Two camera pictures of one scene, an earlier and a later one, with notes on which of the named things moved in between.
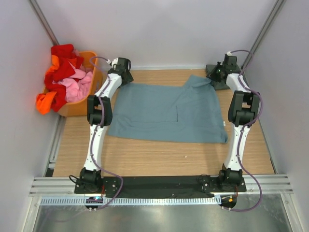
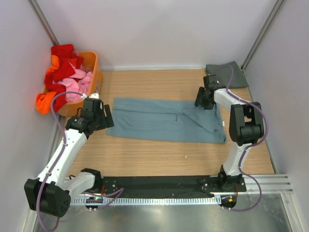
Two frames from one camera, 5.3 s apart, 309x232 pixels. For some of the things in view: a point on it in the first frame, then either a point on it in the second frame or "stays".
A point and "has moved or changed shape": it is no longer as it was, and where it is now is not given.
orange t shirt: x=44 y=101 stays
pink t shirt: x=77 y=85 stays
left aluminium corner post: x=44 y=22 stays
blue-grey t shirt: x=184 y=112 has moved or changed shape
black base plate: x=158 y=187 stays
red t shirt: x=66 y=55 stays
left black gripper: x=129 y=79 → x=107 y=122
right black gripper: x=212 y=73 → x=199 y=100
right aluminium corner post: x=278 y=7 stays
